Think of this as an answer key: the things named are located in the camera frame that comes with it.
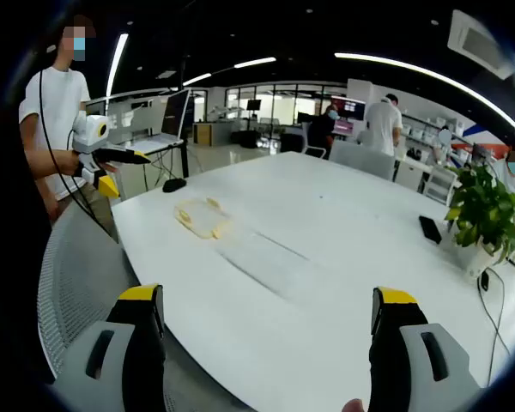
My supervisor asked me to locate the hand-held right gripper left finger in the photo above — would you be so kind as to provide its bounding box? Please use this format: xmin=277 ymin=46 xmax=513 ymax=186
xmin=51 ymin=282 xmax=167 ymax=412

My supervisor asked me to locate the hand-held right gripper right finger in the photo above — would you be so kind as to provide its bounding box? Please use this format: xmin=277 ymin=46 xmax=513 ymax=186
xmin=367 ymin=286 xmax=484 ymax=412

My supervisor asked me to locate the clear box with plastic buckle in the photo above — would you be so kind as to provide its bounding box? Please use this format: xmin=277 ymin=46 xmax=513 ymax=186
xmin=173 ymin=196 xmax=233 ymax=240

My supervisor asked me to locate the person's left hand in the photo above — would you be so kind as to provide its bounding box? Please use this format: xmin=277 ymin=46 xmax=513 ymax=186
xmin=61 ymin=148 xmax=119 ymax=177

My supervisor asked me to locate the black computer mouse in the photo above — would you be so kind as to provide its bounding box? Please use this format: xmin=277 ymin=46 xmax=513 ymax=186
xmin=161 ymin=177 xmax=188 ymax=194

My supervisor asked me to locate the open white laptop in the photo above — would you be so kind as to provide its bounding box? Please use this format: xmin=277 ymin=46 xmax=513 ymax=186
xmin=130 ymin=88 xmax=193 ymax=155

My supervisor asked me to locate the ceiling strip light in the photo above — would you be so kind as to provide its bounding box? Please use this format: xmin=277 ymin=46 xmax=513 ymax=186
xmin=181 ymin=72 xmax=213 ymax=87
xmin=233 ymin=56 xmax=278 ymax=70
xmin=106 ymin=33 xmax=130 ymax=98

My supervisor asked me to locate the wooden cabinet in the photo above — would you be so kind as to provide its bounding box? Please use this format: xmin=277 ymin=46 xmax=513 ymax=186
xmin=192 ymin=122 xmax=212 ymax=145

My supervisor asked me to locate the grey mesh office chair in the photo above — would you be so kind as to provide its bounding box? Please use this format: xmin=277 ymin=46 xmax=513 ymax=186
xmin=37 ymin=201 xmax=168 ymax=412

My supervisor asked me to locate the white plant pot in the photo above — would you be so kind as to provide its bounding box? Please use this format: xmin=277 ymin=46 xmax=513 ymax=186
xmin=462 ymin=242 xmax=501 ymax=281

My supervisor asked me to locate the black phone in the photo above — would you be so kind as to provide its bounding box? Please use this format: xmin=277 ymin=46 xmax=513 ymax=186
xmin=418 ymin=215 xmax=444 ymax=245

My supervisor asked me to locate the green leafy plant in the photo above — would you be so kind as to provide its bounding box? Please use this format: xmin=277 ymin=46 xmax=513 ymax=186
xmin=444 ymin=164 xmax=515 ymax=268

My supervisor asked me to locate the white slatted chair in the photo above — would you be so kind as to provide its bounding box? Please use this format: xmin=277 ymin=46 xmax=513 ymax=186
xmin=421 ymin=165 xmax=460 ymax=205

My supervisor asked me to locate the white solid-back chair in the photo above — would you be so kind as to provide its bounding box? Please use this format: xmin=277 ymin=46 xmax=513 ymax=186
xmin=328 ymin=140 xmax=397 ymax=182

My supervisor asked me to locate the long curved ceiling light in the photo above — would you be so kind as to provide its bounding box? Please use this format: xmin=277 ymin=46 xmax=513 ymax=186
xmin=334 ymin=51 xmax=515 ymax=143

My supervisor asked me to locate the ceiling air conditioner unit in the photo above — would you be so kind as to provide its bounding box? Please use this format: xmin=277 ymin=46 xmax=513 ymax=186
xmin=447 ymin=9 xmax=515 ymax=82

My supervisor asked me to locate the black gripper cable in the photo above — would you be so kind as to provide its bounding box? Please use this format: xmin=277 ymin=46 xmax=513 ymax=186
xmin=38 ymin=68 xmax=119 ymax=244

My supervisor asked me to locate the thin black table cable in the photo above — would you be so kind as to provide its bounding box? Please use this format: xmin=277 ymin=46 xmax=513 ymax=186
xmin=476 ymin=265 xmax=512 ymax=384

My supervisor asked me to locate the white-frame office chair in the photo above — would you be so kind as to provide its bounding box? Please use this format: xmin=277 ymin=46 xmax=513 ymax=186
xmin=301 ymin=122 xmax=328 ymax=161

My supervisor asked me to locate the red wall screen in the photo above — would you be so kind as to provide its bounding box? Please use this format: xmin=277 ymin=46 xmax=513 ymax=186
xmin=330 ymin=96 xmax=367 ymax=122

